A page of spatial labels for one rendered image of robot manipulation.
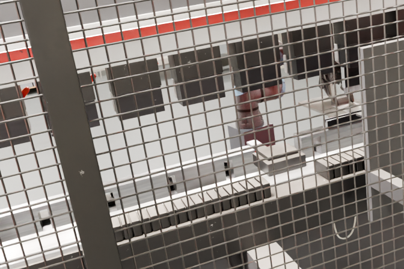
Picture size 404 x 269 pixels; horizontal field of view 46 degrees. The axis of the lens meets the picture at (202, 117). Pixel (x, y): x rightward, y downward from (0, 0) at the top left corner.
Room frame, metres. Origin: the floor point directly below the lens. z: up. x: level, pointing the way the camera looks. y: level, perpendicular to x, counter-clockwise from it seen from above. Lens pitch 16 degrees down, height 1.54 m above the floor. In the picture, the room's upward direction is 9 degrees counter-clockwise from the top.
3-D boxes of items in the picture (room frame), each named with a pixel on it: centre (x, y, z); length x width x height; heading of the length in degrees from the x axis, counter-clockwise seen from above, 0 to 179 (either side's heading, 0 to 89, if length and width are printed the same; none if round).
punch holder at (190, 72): (1.47, -0.01, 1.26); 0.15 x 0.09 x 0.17; 105
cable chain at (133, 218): (1.03, 0.08, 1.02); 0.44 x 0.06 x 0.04; 105
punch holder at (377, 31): (1.63, -0.58, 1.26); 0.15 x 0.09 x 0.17; 105
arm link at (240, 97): (2.38, -0.25, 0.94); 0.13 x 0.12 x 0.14; 105
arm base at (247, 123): (2.37, -0.24, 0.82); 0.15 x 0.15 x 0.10
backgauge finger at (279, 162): (1.36, -0.18, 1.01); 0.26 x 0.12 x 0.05; 15
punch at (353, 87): (1.62, -0.56, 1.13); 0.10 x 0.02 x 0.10; 105
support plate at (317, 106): (1.76, -0.52, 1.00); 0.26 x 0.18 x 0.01; 15
